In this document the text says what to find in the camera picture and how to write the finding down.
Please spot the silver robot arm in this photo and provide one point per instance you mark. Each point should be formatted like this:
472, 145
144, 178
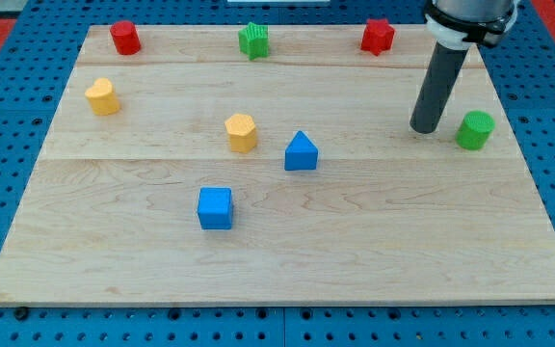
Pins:
457, 24

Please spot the blue triangle block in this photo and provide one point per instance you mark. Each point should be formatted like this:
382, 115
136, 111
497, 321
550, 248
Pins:
301, 154

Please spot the yellow hexagon block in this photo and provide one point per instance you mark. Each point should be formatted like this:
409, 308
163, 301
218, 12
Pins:
241, 132

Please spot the blue cube block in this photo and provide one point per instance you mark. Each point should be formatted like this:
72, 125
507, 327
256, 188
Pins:
215, 208

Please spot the wooden board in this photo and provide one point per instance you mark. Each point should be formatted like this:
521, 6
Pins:
389, 217

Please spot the green star block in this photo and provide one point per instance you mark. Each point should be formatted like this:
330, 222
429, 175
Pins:
254, 41

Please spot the red star block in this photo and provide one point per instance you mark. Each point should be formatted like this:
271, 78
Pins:
377, 36

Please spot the yellow heart block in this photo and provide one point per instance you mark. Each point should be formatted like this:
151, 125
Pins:
102, 97

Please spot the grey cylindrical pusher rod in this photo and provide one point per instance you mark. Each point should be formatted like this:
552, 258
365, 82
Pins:
441, 75

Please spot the green cylinder block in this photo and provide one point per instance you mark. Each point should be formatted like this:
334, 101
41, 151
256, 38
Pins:
475, 130

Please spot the red cylinder block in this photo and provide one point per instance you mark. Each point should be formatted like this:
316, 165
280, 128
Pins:
125, 37

